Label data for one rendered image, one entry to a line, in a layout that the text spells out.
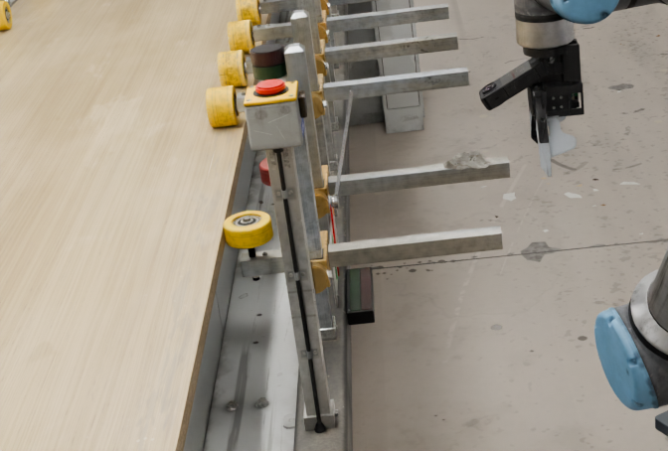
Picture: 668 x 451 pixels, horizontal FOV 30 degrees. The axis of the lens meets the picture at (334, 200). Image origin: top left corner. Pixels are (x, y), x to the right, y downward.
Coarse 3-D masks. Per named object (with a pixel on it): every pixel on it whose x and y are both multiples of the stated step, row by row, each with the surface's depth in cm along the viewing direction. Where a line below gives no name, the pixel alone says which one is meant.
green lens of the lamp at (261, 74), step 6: (252, 66) 216; (276, 66) 214; (282, 66) 215; (252, 72) 217; (258, 72) 215; (264, 72) 214; (270, 72) 214; (276, 72) 215; (282, 72) 216; (258, 78) 216; (264, 78) 215; (270, 78) 215
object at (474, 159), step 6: (456, 156) 228; (462, 156) 228; (468, 156) 227; (474, 156) 226; (480, 156) 226; (486, 156) 230; (444, 162) 227; (450, 162) 227; (456, 162) 228; (462, 162) 226; (468, 162) 226; (474, 162) 226; (480, 162) 226; (486, 162) 226; (450, 168) 226; (456, 168) 226; (462, 168) 225
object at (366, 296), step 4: (364, 268) 230; (368, 268) 230; (364, 272) 228; (368, 272) 228; (364, 276) 227; (368, 276) 227; (364, 280) 226; (368, 280) 225; (364, 284) 224; (368, 284) 224; (364, 288) 223; (368, 288) 222; (364, 292) 221; (368, 292) 221; (364, 296) 220; (368, 296) 220; (364, 300) 219; (368, 300) 218; (364, 304) 217; (368, 304) 217; (364, 308) 216; (368, 308) 216
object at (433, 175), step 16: (496, 160) 228; (336, 176) 231; (352, 176) 230; (368, 176) 229; (384, 176) 228; (400, 176) 228; (416, 176) 228; (432, 176) 228; (448, 176) 228; (464, 176) 228; (480, 176) 228; (496, 176) 228; (352, 192) 229; (368, 192) 229
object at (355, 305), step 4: (356, 268) 230; (352, 272) 229; (356, 272) 229; (352, 276) 228; (356, 276) 227; (352, 280) 226; (356, 280) 226; (352, 284) 225; (356, 284) 224; (352, 288) 223; (356, 288) 223; (352, 292) 222; (356, 292) 222; (352, 296) 220; (356, 296) 220; (352, 300) 219; (356, 300) 219; (352, 304) 218; (356, 304) 218; (352, 308) 216; (356, 308) 216; (360, 308) 216
